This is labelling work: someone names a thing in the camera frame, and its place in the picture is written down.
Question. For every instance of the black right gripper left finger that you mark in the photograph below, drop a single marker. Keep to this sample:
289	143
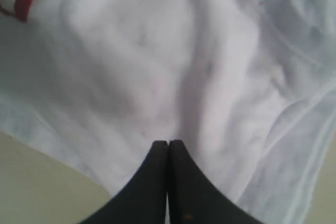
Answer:
143	198

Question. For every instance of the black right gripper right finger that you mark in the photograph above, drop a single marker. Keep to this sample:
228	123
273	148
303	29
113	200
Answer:
192	198

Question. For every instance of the white t-shirt red lettering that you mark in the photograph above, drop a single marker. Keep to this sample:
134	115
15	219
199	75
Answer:
248	85

